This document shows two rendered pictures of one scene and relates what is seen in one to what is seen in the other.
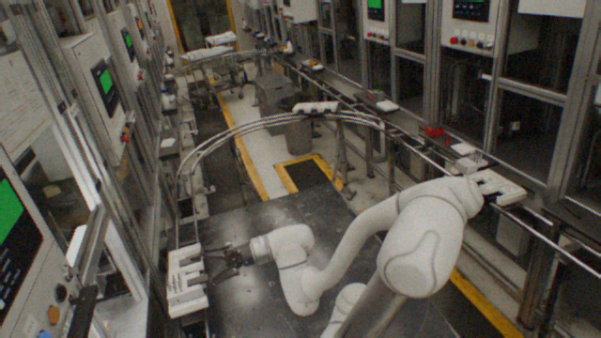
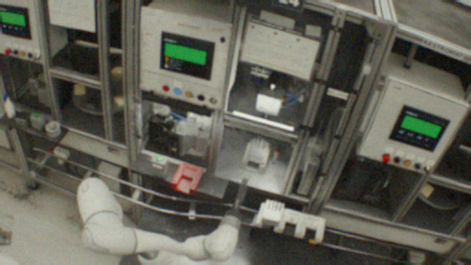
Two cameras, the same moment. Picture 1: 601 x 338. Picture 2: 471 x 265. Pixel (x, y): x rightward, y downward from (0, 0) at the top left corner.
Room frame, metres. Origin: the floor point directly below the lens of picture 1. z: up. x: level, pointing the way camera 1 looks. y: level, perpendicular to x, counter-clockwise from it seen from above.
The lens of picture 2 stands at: (1.30, -0.80, 2.59)
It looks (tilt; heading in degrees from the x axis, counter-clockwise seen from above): 42 degrees down; 112
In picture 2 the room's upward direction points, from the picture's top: 10 degrees clockwise
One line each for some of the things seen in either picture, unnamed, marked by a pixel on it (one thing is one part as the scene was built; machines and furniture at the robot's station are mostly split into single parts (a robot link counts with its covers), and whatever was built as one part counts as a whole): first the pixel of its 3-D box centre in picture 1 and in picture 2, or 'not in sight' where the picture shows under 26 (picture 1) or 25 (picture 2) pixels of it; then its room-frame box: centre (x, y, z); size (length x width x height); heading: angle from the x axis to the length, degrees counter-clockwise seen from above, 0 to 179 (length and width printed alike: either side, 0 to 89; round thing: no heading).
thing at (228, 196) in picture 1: (212, 120); not in sight; (5.52, 1.23, 0.01); 5.85 x 0.59 x 0.01; 13
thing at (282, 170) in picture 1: (309, 178); not in sight; (3.30, -0.08, 0.01); 1.00 x 0.55 x 0.01; 13
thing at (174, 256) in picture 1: (188, 281); (290, 225); (1.18, 0.53, 0.84); 0.36 x 0.14 x 0.10; 13
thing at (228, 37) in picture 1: (226, 57); not in sight; (7.82, 1.15, 0.48); 0.84 x 0.58 x 0.97; 21
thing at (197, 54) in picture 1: (212, 75); not in sight; (6.49, 1.25, 0.48); 0.88 x 0.56 x 0.96; 121
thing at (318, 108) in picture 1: (315, 110); not in sight; (3.00, -0.21, 0.84); 0.37 x 0.14 x 0.10; 71
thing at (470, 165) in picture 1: (470, 161); not in sight; (1.65, -0.90, 0.92); 0.13 x 0.10 x 0.09; 103
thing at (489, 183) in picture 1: (485, 185); not in sight; (1.54, -0.92, 0.84); 0.37 x 0.14 x 0.10; 13
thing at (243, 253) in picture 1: (238, 256); (235, 213); (0.95, 0.24, 1.12); 0.09 x 0.07 x 0.08; 103
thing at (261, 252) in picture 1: (260, 250); (230, 225); (0.97, 0.17, 1.12); 0.09 x 0.06 x 0.09; 13
